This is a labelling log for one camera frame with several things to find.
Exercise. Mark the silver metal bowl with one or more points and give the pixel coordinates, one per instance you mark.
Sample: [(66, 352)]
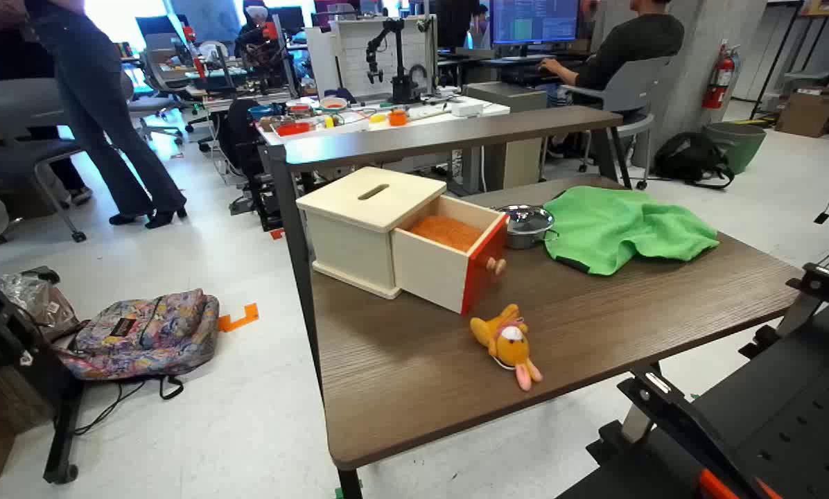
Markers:
[(529, 215)]

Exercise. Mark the small black robot arm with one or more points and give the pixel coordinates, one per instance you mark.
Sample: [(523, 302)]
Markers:
[(399, 79)]

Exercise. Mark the small steel pot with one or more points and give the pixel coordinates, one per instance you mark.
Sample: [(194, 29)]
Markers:
[(529, 238)]

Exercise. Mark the wooden drawer with orange front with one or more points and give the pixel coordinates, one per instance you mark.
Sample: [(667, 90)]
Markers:
[(431, 270)]

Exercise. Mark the long brown table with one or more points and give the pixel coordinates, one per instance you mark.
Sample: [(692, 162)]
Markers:
[(449, 134)]

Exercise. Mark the yellow plush toy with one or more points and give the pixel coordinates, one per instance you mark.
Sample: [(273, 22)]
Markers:
[(502, 338)]

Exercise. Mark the orange cup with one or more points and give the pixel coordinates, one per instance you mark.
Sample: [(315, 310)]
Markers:
[(399, 116)]

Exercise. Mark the white table with toys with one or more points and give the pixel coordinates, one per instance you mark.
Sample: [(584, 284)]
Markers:
[(431, 112)]

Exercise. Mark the orange bowl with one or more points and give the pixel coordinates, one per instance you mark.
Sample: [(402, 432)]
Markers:
[(295, 128)]

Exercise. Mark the white backboard panel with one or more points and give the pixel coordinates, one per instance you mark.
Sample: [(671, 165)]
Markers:
[(346, 51)]

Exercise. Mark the green microfibre cloth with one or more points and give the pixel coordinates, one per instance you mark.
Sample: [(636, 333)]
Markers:
[(625, 225)]

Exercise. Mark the computer monitor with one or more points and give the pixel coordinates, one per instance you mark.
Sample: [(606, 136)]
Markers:
[(532, 21)]

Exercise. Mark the grey office chair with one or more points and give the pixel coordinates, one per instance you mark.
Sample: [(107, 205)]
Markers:
[(638, 87)]

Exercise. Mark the floral patterned backpack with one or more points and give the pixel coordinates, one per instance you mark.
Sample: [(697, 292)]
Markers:
[(140, 337)]

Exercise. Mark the black backpack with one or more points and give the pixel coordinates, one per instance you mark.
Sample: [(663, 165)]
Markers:
[(692, 158)]

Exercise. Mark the seated person in dark shirt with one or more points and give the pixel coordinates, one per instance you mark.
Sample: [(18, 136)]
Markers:
[(629, 42)]

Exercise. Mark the green bin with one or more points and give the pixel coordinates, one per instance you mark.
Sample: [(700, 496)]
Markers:
[(742, 141)]

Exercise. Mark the standing person in jeans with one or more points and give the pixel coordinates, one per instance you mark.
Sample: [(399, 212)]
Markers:
[(97, 101)]

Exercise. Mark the red fire extinguisher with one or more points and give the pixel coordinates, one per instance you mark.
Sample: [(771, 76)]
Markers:
[(719, 79)]

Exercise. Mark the black perforated mounting board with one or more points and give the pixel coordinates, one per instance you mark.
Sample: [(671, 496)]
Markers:
[(782, 416)]

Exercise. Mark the black metal stand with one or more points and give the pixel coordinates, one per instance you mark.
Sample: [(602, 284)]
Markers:
[(25, 370)]

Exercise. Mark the brown cardboard box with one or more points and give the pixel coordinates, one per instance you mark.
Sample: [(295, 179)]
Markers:
[(811, 112)]

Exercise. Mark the grey swivel chair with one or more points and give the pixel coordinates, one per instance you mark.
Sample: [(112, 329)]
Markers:
[(14, 115)]

